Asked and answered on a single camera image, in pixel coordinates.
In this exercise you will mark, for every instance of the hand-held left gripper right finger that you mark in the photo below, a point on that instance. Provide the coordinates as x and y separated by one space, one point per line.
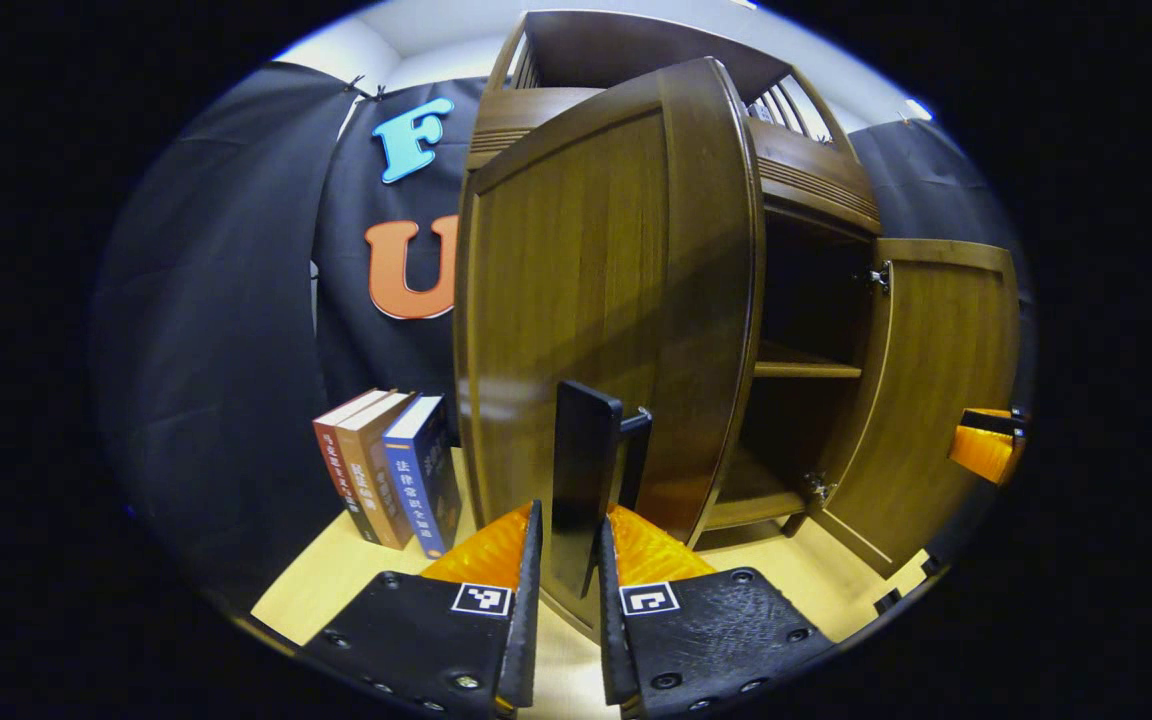
611 630

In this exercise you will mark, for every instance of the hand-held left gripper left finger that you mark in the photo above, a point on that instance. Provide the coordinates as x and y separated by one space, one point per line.
528 620

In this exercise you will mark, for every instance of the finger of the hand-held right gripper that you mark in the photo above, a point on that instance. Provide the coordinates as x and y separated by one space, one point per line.
986 450

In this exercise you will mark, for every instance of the wooden shoe cabinet door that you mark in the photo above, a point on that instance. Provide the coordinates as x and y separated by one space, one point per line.
576 260
926 400

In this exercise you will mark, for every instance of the wooden double-door shoe cabinet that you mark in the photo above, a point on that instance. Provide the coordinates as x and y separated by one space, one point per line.
816 175

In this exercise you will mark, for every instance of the metal door hinge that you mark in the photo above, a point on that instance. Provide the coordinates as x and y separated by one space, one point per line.
879 277
818 488

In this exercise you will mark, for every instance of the wooden inner cabinet shelf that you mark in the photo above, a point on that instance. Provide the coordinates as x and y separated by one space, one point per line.
801 365

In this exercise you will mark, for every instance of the blue spine book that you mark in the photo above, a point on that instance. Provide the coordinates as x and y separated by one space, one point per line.
416 480

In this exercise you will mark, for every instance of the tan spine book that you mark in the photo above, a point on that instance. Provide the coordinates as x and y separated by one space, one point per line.
371 470

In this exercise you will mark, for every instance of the red spine book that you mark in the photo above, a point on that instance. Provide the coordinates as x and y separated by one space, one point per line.
336 450

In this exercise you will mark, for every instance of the small ceiling light panel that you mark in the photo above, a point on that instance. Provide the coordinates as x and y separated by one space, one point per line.
918 109

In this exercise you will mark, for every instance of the black backdrop cloth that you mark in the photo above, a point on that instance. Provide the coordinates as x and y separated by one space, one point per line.
206 330

